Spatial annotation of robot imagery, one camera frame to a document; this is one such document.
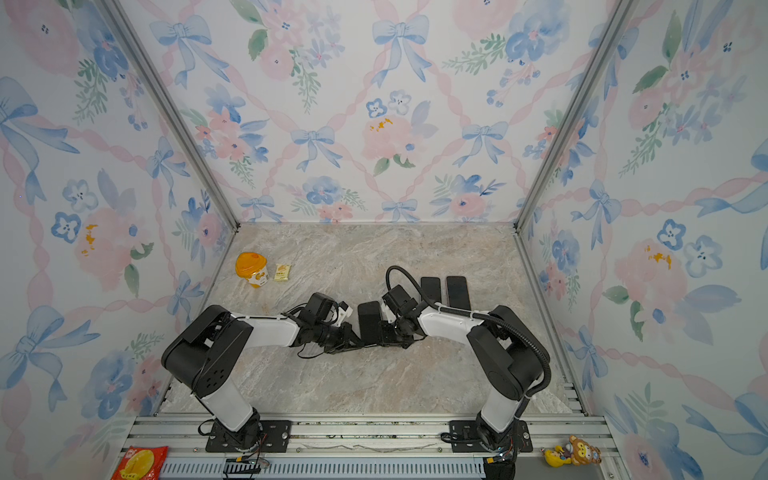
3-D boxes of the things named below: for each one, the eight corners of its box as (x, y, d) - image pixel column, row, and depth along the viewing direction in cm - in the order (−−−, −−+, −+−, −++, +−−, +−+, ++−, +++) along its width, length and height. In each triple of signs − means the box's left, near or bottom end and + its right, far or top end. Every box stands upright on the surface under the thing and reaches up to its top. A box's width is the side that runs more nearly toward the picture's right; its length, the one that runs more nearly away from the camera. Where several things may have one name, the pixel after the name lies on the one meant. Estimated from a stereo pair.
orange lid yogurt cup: (244, 290, 103) (231, 271, 95) (251, 272, 108) (239, 252, 100) (268, 290, 103) (257, 271, 95) (273, 272, 108) (263, 252, 100)
